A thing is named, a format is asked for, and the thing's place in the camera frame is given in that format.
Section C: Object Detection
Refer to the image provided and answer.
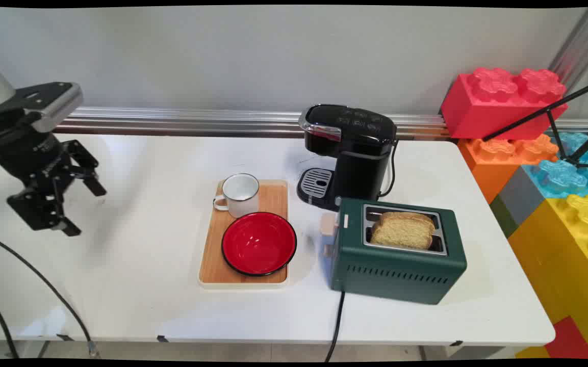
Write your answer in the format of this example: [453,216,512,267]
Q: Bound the wooden tray with cream rim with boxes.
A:
[197,179,290,290]

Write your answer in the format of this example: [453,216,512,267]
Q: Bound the small red building block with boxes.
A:
[544,316,588,360]

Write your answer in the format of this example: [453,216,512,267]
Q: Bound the black coffee machine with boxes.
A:
[296,104,398,213]

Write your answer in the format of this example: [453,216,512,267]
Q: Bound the red bowl with black rim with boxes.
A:
[221,212,298,277]

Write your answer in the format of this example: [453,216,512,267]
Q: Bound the black toaster power cord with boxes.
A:
[324,291,346,363]

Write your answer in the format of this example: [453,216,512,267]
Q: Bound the white enamel mug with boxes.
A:
[213,173,260,219]

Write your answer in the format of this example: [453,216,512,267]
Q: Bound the red giant building block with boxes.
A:
[440,67,569,141]

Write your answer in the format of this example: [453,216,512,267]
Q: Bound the green toaster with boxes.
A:
[324,198,468,305]

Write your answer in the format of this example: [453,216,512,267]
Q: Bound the blue giant building block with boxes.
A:
[522,131,588,200]

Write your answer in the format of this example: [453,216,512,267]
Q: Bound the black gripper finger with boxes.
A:
[7,176,82,237]
[62,140,107,198]

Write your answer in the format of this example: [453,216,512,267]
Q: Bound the toast slice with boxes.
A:
[379,211,437,228]
[370,216,436,251]

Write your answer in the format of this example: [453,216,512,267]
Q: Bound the orange giant building block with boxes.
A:
[457,134,560,205]

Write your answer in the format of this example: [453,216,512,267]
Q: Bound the black tripod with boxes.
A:
[482,76,588,169]

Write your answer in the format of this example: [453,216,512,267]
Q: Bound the black coffee machine cord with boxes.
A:
[378,139,399,199]

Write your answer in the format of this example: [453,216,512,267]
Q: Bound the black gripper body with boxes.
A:
[0,110,73,187]

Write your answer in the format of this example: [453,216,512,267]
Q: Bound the dark green building block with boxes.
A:
[489,194,520,239]

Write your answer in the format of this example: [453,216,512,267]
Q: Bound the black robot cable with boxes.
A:
[0,232,95,358]

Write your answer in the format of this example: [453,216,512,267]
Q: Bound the yellow giant building block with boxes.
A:
[507,194,588,360]

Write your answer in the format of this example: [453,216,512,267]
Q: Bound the aluminium rail along wall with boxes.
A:
[53,107,588,139]

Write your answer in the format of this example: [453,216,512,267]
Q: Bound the beige toaster lever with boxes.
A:
[320,213,340,237]

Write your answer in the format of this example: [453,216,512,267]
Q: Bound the grey giant building block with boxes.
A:
[497,166,550,228]

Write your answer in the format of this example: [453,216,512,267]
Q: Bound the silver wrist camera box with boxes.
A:
[15,82,84,134]

